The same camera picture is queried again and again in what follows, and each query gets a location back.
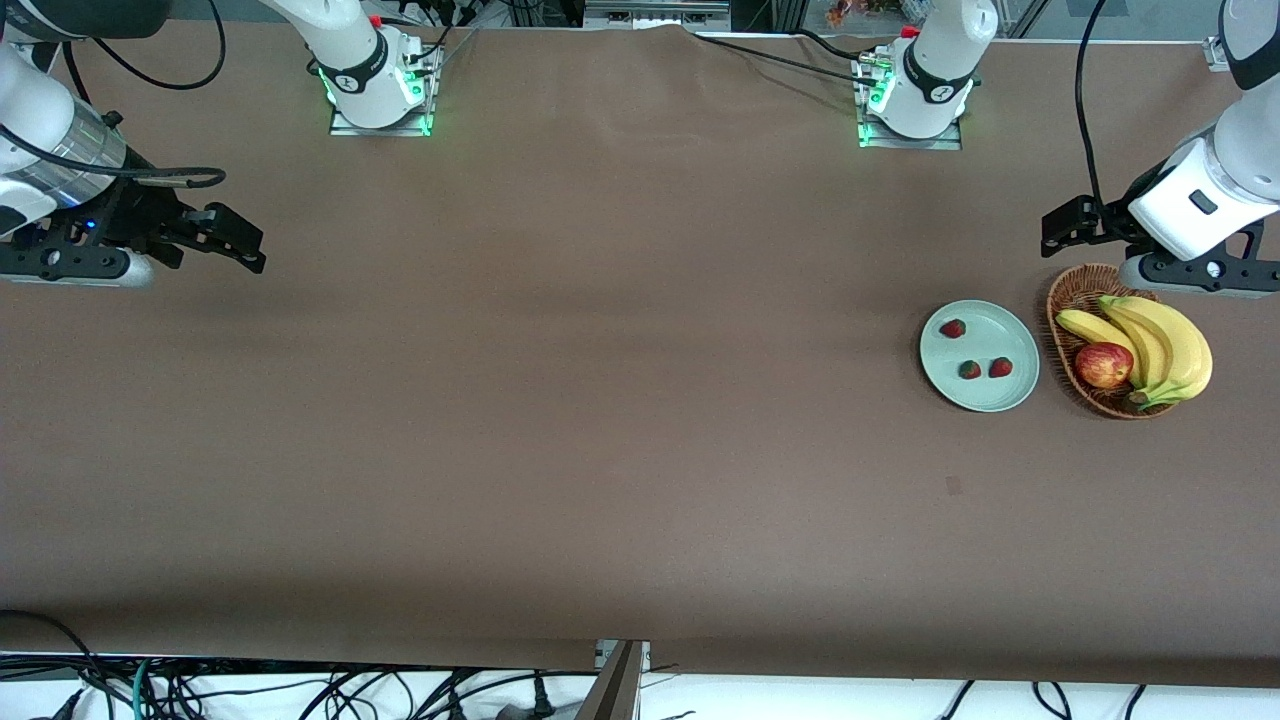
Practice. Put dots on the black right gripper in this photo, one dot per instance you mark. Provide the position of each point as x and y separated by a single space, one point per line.
140 215

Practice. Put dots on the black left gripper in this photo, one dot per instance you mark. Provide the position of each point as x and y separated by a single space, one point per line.
1108 221

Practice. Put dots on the red strawberry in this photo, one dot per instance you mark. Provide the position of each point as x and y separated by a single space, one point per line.
1000 367
952 328
969 370

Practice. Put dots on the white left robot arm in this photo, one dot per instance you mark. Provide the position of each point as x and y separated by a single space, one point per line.
1250 140

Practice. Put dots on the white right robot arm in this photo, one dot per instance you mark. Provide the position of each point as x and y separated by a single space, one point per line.
30 110

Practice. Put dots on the light green plate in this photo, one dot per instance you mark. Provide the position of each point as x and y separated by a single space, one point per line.
1000 330

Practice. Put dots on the brown wicker basket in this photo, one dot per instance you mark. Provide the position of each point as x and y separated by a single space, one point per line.
1065 350

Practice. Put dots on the red apple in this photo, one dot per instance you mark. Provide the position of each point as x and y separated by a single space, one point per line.
1103 365

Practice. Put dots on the yellow banana bunch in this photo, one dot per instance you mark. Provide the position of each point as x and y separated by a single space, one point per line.
1180 350

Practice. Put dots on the grey metal device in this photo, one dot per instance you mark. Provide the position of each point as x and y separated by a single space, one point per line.
680 12

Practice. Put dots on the brown table cover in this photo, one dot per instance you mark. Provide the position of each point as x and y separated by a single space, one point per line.
640 500

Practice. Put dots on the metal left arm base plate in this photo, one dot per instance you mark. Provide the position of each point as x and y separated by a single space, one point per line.
940 143

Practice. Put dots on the aluminium frame corner bracket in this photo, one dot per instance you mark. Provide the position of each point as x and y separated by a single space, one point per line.
1215 52

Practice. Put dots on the dark table frame beam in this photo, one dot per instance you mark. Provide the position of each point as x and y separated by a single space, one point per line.
615 690

